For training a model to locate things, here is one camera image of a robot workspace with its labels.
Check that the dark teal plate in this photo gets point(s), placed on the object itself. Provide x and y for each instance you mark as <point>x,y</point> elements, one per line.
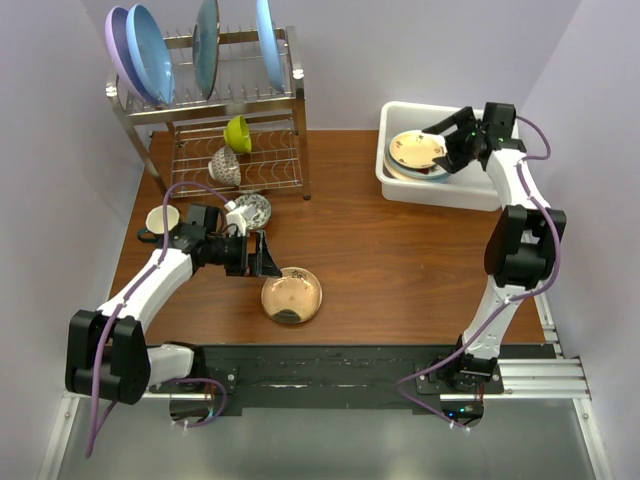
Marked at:
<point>205,47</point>

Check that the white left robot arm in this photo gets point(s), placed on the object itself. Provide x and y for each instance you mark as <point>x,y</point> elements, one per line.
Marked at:
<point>107,354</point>

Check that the black floral patterned bowl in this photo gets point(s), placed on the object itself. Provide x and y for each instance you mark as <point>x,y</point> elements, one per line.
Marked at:
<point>260,207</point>

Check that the dark green mug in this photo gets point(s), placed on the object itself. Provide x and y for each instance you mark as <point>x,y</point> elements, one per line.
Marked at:
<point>155,226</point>

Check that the white floral bottom plate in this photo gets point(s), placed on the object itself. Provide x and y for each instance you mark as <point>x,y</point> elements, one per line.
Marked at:
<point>434,173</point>

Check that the white crackle floral plate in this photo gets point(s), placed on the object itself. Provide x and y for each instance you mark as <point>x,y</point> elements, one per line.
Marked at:
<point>298,273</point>

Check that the lime green bowl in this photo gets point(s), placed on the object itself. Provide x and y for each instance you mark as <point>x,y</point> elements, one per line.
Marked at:
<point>237,135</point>

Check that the white plastic bin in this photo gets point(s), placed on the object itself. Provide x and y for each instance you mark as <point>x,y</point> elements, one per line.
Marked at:
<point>477,187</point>

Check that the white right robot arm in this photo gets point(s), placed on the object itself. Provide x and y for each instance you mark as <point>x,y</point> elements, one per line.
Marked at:
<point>522,256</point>

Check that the red patterned white bowl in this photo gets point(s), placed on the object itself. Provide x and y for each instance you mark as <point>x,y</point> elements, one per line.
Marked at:
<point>224,167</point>

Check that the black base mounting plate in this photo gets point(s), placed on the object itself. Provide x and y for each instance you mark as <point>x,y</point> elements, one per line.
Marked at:
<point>335,377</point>

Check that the light blue plate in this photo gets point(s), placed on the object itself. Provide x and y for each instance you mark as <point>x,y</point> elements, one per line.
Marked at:
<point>150,55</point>

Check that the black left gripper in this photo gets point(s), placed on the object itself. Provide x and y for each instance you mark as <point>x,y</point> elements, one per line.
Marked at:
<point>266,265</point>

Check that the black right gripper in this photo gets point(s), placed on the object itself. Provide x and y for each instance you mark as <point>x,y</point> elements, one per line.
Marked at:
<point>459,118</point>

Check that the cream and teal plate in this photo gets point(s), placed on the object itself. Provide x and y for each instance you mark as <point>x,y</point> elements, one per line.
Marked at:
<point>400,176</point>

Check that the pale blue plate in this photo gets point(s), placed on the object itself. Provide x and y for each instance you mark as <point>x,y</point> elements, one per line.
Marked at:
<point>269,46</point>

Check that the purple plate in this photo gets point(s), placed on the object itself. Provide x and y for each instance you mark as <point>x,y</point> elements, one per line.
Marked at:
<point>117,46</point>

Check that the cream yellow small plate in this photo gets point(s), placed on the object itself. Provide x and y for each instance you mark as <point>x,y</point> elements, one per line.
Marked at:
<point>416,150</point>

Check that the steel dish rack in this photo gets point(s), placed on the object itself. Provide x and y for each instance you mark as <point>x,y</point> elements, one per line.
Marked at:
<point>176,142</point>

